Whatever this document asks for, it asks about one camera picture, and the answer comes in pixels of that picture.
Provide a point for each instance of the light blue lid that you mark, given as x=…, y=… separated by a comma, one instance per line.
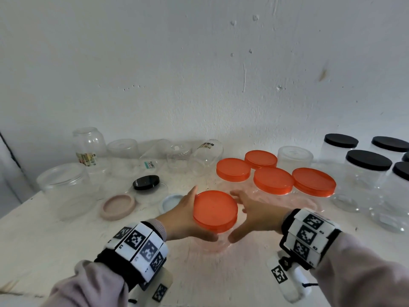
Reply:
x=171, y=203

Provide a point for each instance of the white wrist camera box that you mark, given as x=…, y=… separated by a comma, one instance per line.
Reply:
x=287, y=284
x=159, y=292

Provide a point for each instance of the wide transparent jar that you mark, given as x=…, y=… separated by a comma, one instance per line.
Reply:
x=223, y=244
x=274, y=198
x=306, y=204

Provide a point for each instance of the pale pink lid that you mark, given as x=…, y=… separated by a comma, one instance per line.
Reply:
x=117, y=206

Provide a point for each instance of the large transparent jar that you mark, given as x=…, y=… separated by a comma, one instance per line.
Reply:
x=361, y=188
x=65, y=188

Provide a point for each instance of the large orange lid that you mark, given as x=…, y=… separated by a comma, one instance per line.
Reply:
x=215, y=211
x=314, y=181

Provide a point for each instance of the person's right hand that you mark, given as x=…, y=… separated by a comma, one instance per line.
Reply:
x=262, y=217

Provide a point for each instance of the person's right forearm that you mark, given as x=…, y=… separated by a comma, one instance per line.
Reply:
x=361, y=278

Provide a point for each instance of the small black lid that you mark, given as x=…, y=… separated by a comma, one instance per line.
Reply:
x=390, y=143
x=402, y=171
x=406, y=156
x=341, y=140

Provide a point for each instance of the group of transparent plastic jars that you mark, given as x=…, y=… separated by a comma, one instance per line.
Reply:
x=89, y=140

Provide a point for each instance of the white panelled door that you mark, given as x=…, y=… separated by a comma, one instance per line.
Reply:
x=9, y=195

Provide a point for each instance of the person's left hand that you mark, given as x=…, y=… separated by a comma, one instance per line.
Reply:
x=179, y=223

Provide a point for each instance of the person's left forearm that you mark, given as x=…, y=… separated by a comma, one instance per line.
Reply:
x=89, y=284

